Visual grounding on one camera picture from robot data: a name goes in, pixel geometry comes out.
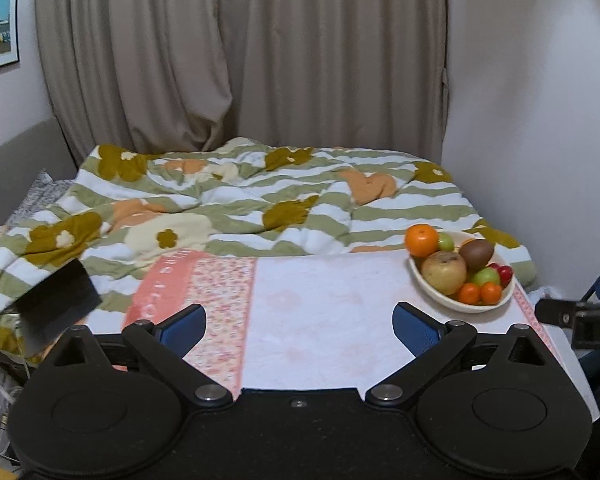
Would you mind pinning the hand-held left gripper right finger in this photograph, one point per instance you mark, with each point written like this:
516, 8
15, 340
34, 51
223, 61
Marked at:
415, 327

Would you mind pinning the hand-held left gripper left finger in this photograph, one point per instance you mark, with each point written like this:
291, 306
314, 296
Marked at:
185, 327

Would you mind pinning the cream bowl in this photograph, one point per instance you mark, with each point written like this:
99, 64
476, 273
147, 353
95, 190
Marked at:
430, 290

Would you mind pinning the yellow-brown apple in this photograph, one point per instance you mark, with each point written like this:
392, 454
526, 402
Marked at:
445, 272

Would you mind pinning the small orange mandarin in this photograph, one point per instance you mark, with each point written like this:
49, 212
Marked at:
491, 293
469, 293

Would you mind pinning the green apple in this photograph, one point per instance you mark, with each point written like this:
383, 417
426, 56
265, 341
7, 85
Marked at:
486, 277

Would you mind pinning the large orange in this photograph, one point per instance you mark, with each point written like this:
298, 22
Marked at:
421, 240

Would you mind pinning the brown kiwi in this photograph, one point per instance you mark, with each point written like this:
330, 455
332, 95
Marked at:
476, 254

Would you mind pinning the small red fruit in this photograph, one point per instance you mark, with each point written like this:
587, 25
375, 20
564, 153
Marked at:
504, 275

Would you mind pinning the pink floral towel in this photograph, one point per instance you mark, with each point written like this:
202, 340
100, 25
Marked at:
330, 310

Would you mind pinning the small light green fruit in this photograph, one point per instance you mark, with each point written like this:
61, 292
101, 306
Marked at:
446, 242

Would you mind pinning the black flat device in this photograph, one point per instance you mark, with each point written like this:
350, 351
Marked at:
62, 295

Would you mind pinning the striped floral blanket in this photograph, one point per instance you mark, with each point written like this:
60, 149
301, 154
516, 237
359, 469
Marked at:
280, 195

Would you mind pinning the grey patterned pillow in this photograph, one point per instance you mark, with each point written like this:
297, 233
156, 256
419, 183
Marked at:
40, 197

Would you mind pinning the grey upholstered headboard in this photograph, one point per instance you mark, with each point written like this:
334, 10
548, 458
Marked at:
25, 155

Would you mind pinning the beige curtain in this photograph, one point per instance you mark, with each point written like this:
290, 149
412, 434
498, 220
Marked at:
230, 50

